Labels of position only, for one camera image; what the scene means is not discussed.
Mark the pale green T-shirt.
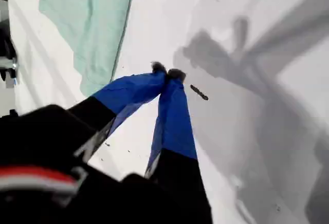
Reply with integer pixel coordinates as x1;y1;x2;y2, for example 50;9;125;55
38;0;137;96

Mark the black and metal fixture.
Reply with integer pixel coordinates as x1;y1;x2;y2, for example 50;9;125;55
0;23;20;88

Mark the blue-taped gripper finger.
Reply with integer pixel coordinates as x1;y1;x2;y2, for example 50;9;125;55
66;61;168;163
144;68;213;211

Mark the small dark scrap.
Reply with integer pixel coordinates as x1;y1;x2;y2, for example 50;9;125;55
190;84;209;101

